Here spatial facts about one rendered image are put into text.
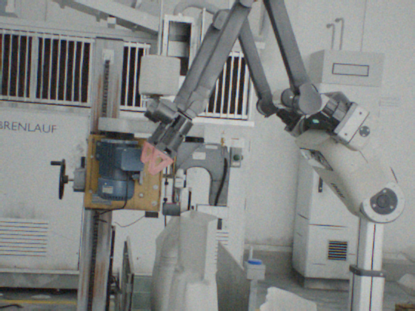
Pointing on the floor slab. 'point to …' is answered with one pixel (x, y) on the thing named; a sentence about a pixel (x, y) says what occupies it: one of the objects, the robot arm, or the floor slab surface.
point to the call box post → (252, 295)
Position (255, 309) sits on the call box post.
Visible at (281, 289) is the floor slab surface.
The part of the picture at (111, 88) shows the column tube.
